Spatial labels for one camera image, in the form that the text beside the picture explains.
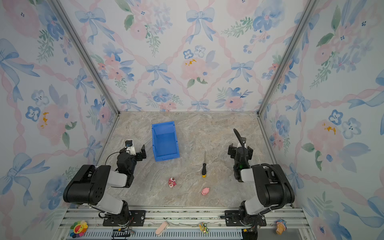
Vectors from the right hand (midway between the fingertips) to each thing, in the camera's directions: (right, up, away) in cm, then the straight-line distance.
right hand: (241, 144), depth 93 cm
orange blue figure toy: (+11, -35, -23) cm, 44 cm away
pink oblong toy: (-44, -36, -23) cm, 62 cm away
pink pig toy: (-24, -24, -12) cm, 36 cm away
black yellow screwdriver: (-24, -15, -5) cm, 29 cm away
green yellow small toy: (-25, -36, -23) cm, 50 cm away
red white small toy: (-42, -19, -11) cm, 47 cm away
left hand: (-65, 0, -1) cm, 65 cm away
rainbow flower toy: (-84, -37, -23) cm, 95 cm away
